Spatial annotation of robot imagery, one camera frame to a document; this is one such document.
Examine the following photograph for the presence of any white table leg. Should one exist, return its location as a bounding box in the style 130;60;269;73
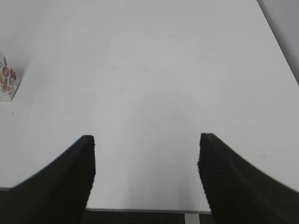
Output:
184;213;200;224

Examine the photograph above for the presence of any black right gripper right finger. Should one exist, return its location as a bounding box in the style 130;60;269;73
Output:
198;133;299;224

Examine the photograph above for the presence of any white yili changqing bottle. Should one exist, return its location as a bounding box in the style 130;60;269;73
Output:
0;53;21;102

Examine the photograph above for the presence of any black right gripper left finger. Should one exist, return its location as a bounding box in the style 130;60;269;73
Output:
0;135;96;224

